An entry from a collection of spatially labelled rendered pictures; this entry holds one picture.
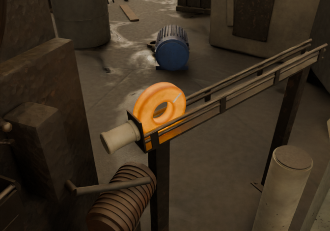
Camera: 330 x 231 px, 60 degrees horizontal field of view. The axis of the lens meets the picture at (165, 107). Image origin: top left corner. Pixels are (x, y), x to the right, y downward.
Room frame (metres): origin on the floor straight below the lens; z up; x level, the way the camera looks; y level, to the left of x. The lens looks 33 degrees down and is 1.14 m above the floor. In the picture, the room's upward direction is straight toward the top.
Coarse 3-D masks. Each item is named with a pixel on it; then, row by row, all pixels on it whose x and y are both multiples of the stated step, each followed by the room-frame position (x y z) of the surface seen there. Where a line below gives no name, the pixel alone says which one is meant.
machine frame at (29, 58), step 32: (32, 0) 0.72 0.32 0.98; (32, 32) 0.70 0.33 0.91; (0, 64) 0.59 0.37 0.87; (32, 64) 0.61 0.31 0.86; (64, 64) 0.71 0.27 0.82; (0, 96) 0.51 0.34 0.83; (32, 96) 0.59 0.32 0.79; (64, 96) 0.68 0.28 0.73; (64, 128) 0.66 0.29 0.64; (0, 160) 0.47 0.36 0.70; (32, 224) 0.48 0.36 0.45; (64, 224) 0.57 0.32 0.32
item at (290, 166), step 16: (272, 160) 0.68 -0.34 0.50; (288, 160) 0.65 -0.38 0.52; (304, 160) 0.65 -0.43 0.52; (272, 176) 0.65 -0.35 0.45; (288, 176) 0.62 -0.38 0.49; (304, 176) 0.62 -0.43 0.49; (272, 192) 0.64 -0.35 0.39; (288, 192) 0.61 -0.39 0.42; (272, 208) 0.63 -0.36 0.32; (288, 208) 0.61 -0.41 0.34; (256, 224) 0.66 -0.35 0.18; (272, 224) 0.62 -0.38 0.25; (288, 224) 0.62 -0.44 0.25
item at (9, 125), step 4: (0, 120) 0.33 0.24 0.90; (4, 120) 0.34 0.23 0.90; (0, 124) 0.32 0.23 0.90; (4, 124) 0.32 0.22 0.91; (8, 124) 0.32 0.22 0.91; (0, 128) 0.32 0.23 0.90; (4, 128) 0.31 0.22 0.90; (8, 128) 0.32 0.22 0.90; (0, 140) 0.32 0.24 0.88; (4, 140) 0.32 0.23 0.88; (8, 140) 0.32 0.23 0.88; (12, 140) 0.32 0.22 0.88; (0, 144) 0.32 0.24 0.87; (4, 144) 0.32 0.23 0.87; (8, 144) 0.32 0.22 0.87; (12, 144) 0.32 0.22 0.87
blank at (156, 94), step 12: (156, 84) 0.66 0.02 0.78; (168, 84) 0.67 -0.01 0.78; (144, 96) 0.63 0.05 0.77; (156, 96) 0.63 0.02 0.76; (168, 96) 0.65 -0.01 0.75; (180, 96) 0.67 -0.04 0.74; (144, 108) 0.61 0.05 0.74; (168, 108) 0.68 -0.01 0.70; (180, 108) 0.67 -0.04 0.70; (144, 120) 0.61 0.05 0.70; (156, 120) 0.65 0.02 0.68; (168, 120) 0.65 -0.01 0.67; (144, 132) 0.61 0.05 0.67
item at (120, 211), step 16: (128, 176) 0.57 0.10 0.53; (144, 176) 0.59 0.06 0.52; (112, 192) 0.52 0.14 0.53; (128, 192) 0.52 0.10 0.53; (144, 192) 0.55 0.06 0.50; (96, 208) 0.47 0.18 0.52; (112, 208) 0.47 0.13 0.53; (128, 208) 0.48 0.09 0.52; (144, 208) 0.52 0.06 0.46; (96, 224) 0.45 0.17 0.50; (112, 224) 0.44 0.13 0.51; (128, 224) 0.45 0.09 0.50
